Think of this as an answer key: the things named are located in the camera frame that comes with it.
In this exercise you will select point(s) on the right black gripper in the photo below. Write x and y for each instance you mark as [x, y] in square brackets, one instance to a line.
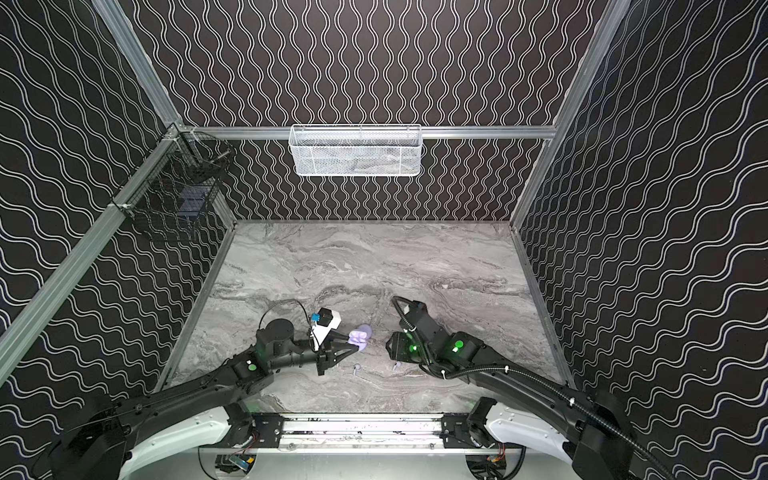
[396, 347]

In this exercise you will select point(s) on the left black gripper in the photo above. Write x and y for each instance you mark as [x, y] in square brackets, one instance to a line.
[323, 354]

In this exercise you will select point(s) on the purple earbud charging case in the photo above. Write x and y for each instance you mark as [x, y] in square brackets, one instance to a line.
[360, 336]

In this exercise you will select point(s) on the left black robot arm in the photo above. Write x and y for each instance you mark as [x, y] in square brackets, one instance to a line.
[113, 439]

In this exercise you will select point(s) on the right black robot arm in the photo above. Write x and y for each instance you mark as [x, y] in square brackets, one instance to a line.
[597, 439]

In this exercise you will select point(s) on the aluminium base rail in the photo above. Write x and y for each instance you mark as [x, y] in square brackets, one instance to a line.
[401, 433]

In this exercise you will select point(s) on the white wire mesh basket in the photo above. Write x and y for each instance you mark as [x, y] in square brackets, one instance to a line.
[354, 150]

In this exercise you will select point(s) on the black wire basket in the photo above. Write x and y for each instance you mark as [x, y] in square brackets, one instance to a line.
[176, 203]

